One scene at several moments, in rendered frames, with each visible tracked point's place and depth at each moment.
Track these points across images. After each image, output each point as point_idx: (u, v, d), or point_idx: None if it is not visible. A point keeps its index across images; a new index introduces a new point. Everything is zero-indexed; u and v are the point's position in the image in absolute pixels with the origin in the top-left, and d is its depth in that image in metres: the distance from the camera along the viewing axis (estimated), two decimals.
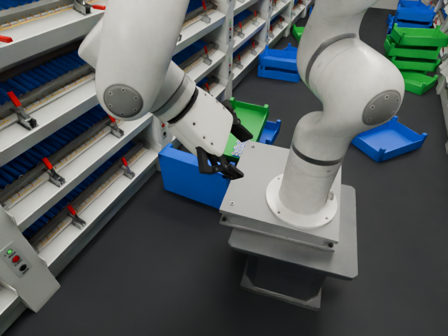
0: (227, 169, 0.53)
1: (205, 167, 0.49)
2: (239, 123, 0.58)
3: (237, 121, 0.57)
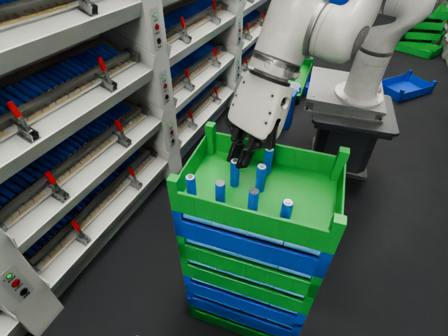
0: (233, 143, 0.57)
1: (228, 119, 0.58)
2: (246, 149, 0.55)
3: (248, 145, 0.54)
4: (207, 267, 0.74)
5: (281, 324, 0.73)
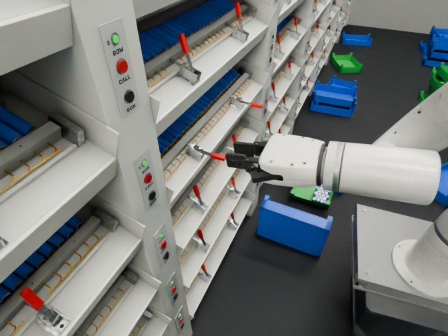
0: (243, 167, 0.56)
1: (257, 181, 0.52)
2: (255, 154, 0.59)
3: (260, 155, 0.59)
4: None
5: None
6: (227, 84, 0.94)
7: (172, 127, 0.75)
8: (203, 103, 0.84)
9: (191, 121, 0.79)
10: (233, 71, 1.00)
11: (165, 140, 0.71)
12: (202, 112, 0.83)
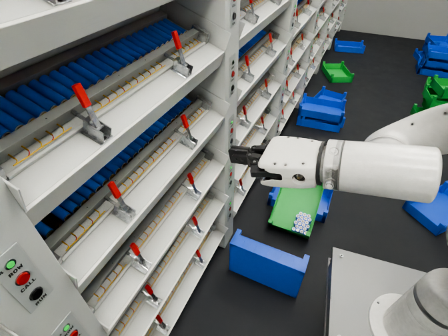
0: (249, 149, 0.57)
1: None
2: (249, 153, 0.55)
3: (253, 154, 0.54)
4: None
5: None
6: (174, 115, 0.82)
7: (91, 176, 0.62)
8: (139, 141, 0.72)
9: (119, 167, 0.67)
10: (185, 98, 0.88)
11: (78, 195, 0.59)
12: (136, 153, 0.70)
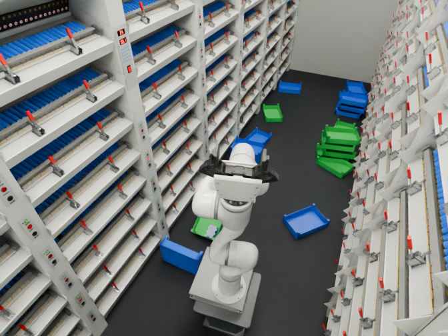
0: None
1: (203, 167, 0.64)
2: None
3: None
4: None
5: None
6: (117, 181, 1.68)
7: None
8: (97, 198, 1.58)
9: (87, 211, 1.53)
10: (125, 171, 1.73)
11: (69, 225, 1.44)
12: (96, 203, 1.56)
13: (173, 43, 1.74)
